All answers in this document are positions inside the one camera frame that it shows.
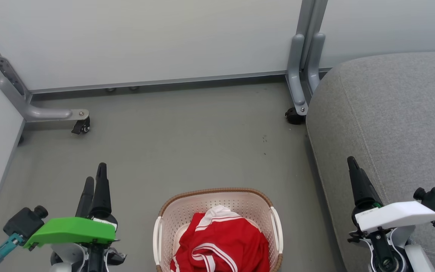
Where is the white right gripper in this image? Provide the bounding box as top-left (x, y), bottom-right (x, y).
top-left (347, 156), bottom-right (435, 232)

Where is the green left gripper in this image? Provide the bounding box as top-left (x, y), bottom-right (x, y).
top-left (24, 162), bottom-right (118, 250)

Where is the red white baseball jersey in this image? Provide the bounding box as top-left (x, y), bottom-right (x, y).
top-left (170, 205), bottom-right (271, 272)

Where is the grey fabric sofa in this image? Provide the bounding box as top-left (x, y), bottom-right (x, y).
top-left (305, 50), bottom-right (435, 272)

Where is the black caster with metal plate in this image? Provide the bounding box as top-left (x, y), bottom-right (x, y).
top-left (71, 117), bottom-right (91, 135)

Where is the white brown-rimmed laundry basket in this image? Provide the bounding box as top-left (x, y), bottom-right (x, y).
top-left (153, 188), bottom-right (284, 272)

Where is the round black caster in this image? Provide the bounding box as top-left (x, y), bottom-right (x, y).
top-left (285, 107), bottom-right (307, 125)

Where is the long curved grey partition leg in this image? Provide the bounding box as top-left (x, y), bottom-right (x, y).
top-left (0, 19), bottom-right (89, 123)

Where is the tall grey partition leg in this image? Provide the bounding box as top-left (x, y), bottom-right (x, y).
top-left (286, 34), bottom-right (309, 116)

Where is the short grey partition leg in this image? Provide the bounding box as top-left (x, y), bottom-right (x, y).
top-left (308, 32), bottom-right (326, 96)

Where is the grey aluminium bottom rail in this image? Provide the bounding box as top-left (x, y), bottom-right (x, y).
top-left (29, 70), bottom-right (290, 95)

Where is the grey vertical partition post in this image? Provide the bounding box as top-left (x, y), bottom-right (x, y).
top-left (297, 0), bottom-right (329, 70)

